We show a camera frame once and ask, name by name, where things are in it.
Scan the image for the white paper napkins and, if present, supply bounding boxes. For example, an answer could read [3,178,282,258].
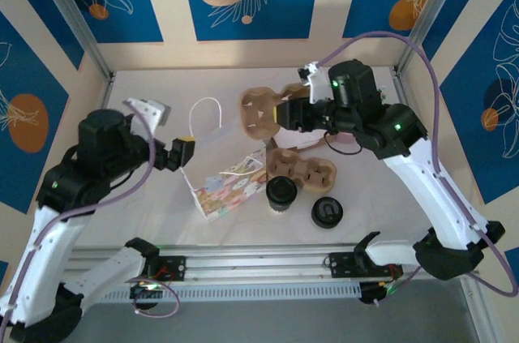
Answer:
[272,128,325,150]

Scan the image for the brown pulp cup carrier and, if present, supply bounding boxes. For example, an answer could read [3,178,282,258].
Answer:
[240,83,311,140]
[265,147,338,193]

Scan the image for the grey slotted cable duct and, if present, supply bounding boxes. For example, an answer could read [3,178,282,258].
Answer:
[97,281,364,304]

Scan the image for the aluminium table side rail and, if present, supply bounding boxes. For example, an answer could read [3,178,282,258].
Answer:
[93,73,118,121]
[389,66,502,343]

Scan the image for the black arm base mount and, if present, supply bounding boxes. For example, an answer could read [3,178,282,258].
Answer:
[327,251,362,279]
[156,255,188,282]

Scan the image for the aluminium frame rail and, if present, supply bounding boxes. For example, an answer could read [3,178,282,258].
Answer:
[66,243,467,283]

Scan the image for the animal print gift bag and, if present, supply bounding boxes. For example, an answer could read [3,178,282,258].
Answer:
[179,97,271,222]

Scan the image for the looped purple cable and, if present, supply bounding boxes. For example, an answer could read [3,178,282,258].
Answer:
[132,277,181,318]

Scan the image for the black paper coffee cup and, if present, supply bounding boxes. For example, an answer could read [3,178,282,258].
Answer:
[267,192,297,215]

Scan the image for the aluminium frame post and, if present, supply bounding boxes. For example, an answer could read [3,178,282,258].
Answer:
[30,0,113,80]
[395,0,478,76]

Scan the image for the small circuit board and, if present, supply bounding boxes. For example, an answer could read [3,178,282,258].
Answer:
[129,280,163,299]
[360,280,402,306]

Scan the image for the black plastic cup lid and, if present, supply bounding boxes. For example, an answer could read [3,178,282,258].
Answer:
[266,175,300,205]
[310,196,345,229]

